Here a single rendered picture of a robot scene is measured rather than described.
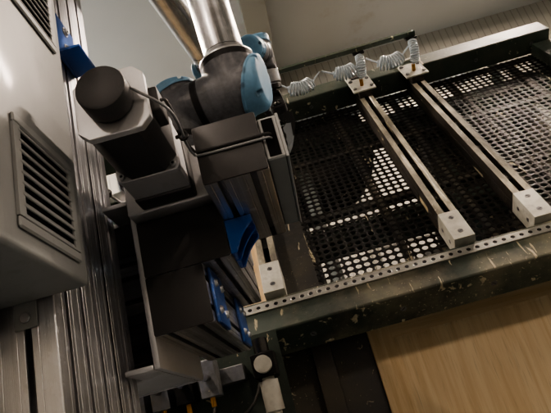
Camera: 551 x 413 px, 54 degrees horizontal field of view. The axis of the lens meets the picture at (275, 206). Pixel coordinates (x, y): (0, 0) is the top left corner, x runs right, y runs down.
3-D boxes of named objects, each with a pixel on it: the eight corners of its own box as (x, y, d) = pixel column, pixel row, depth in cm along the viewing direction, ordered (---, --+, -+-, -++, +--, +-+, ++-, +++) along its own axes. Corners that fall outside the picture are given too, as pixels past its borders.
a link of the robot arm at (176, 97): (172, 165, 118) (161, 114, 124) (227, 142, 116) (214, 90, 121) (142, 143, 108) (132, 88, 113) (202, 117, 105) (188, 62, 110)
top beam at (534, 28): (82, 183, 249) (72, 165, 243) (85, 171, 257) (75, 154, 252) (548, 48, 245) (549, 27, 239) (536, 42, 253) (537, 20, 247)
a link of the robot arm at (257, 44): (229, 71, 150) (239, 74, 161) (266, 55, 148) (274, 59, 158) (219, 44, 149) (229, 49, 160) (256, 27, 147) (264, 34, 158)
